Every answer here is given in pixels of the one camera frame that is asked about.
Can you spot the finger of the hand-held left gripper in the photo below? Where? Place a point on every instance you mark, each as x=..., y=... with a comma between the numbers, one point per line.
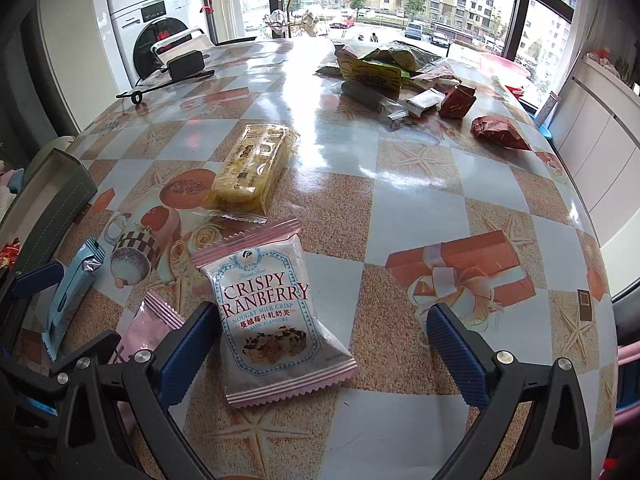
x=92, y=347
x=37, y=280

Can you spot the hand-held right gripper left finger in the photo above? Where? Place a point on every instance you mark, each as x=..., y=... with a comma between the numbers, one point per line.
x=192, y=347

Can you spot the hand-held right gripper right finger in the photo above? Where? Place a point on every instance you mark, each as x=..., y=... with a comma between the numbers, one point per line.
x=457, y=360

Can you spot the light blue snack packet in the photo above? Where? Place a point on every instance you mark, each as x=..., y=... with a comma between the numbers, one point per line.
x=75, y=295

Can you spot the grey box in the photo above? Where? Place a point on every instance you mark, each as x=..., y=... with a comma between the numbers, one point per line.
x=50, y=210

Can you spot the pink printed snack packet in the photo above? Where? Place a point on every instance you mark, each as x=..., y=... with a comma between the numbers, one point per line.
x=280, y=310

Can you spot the plain pink snack packet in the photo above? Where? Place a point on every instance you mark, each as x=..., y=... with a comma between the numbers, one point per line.
x=150, y=325

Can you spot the pink plastic stool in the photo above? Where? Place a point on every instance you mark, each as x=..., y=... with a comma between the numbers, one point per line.
x=629, y=370

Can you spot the yellow biscuit packet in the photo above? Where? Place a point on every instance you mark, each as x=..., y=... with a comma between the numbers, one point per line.
x=255, y=170

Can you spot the large red snack bag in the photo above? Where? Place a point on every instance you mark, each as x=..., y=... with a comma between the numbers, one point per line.
x=500, y=132

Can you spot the white cabinet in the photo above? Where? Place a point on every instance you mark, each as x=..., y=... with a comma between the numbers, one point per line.
x=600, y=150

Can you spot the folded red snack packet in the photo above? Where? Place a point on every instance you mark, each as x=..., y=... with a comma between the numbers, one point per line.
x=457, y=100

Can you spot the white snack packet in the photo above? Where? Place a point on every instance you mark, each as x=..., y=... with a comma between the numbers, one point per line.
x=425, y=101

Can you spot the black charger box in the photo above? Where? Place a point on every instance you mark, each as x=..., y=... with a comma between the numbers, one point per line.
x=185, y=64

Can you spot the white washing machine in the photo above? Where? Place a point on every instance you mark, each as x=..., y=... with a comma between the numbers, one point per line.
x=130, y=30

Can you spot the grey long brush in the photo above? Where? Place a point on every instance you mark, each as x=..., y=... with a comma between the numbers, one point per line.
x=547, y=105

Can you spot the clear plastic snack packet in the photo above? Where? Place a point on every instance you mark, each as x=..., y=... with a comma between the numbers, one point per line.
x=372, y=99

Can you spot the large pink basin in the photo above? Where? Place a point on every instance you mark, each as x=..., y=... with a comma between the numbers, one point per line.
x=502, y=67

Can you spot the yellow snack bag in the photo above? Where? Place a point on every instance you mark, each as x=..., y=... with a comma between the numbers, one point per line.
x=370, y=75

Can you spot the green snack bag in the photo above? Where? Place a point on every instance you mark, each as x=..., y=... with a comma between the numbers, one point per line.
x=397, y=55

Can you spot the clothes pile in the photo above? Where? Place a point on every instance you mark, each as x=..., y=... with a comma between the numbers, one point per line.
x=602, y=58

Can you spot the white metal frame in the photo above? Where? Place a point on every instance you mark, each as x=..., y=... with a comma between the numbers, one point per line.
x=177, y=42

